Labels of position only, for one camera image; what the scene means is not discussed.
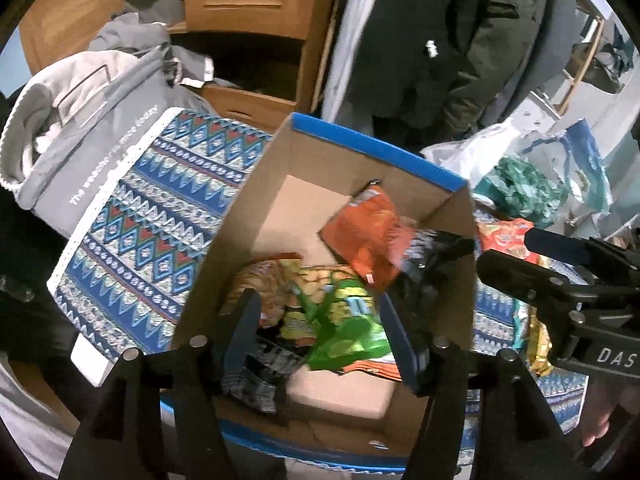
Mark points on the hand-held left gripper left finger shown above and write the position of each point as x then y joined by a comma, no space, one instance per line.
242,325

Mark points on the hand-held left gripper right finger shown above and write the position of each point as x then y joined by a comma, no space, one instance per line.
400,340

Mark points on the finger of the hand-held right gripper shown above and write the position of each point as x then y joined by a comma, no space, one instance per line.
575,252
520,275

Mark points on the red snack packet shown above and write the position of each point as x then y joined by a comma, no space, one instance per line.
502,237

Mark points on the brown patterned snack packet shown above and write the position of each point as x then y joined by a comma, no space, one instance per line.
260,285

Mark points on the black snack packet yellow label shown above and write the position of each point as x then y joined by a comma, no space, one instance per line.
255,375

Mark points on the green snack packet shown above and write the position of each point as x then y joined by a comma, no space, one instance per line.
345,330

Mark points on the dark cartoon snack packet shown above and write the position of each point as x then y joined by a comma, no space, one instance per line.
435,265

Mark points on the orange snack packet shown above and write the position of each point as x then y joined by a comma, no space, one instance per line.
370,240

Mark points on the cardboard box with blue rim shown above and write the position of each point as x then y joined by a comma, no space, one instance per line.
295,210

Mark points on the person's right hand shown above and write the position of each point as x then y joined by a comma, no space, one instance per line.
602,410

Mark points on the teal crumpled plastic bags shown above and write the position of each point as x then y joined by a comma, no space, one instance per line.
520,187

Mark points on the blue plastic bag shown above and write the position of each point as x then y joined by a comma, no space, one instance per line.
587,165

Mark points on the blue patterned tablecloth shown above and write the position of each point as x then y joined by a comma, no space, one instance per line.
150,240

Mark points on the white plastic bag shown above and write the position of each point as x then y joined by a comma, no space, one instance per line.
475,152

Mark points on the white patterned bag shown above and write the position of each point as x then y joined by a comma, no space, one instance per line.
542,122

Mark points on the wooden shelf rack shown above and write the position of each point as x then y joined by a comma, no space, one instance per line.
595,60

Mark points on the wooden drawer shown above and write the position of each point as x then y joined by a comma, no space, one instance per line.
250,107

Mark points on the grey-blue hanging coat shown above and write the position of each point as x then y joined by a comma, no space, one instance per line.
557,25

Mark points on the olive green hanging jacket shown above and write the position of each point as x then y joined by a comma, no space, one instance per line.
505,35

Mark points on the grey laundry bag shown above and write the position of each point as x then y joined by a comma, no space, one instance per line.
75,140

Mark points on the black hanging jacket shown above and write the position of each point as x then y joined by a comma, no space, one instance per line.
425,40

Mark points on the wooden wardrobe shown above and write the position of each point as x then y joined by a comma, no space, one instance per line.
260,70

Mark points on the pile of grey clothes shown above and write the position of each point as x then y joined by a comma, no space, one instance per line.
145,40

